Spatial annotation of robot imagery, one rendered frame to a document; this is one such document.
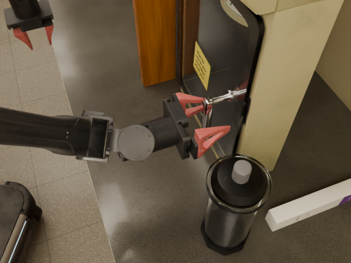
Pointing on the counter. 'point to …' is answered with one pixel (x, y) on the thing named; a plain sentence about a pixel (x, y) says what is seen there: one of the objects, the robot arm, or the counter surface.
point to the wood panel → (155, 39)
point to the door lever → (208, 109)
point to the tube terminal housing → (283, 73)
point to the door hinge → (175, 40)
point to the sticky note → (201, 66)
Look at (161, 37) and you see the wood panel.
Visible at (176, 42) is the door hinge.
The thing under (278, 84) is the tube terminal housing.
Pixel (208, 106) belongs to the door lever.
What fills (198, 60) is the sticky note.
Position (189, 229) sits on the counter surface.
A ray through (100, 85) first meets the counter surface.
